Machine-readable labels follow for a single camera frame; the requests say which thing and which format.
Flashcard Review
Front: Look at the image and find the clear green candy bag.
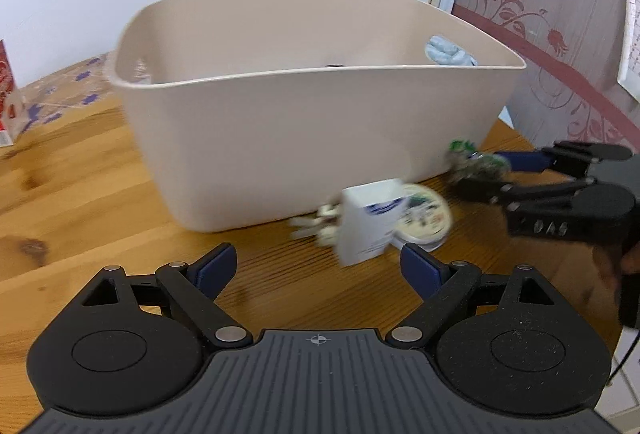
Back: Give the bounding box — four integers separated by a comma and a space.
446, 140, 511, 183

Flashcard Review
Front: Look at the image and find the round white tin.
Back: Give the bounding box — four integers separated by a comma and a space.
390, 183, 454, 252

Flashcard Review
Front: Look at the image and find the white blue small box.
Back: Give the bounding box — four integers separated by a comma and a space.
334, 179, 408, 266

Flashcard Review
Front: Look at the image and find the green checked cloth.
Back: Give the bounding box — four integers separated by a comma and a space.
424, 35, 477, 66

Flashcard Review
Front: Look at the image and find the right hand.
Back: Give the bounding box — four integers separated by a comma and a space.
592, 244, 639, 329

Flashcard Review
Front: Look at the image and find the beige plastic storage bin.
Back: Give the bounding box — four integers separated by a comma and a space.
104, 0, 526, 232

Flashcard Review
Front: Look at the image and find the patterned paper sheet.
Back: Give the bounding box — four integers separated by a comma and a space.
21, 53, 112, 134

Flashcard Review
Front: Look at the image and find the red white milk carton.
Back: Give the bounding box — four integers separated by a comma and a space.
0, 40, 28, 148

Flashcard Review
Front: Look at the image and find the white wall calendar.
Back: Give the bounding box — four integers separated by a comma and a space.
617, 0, 640, 101

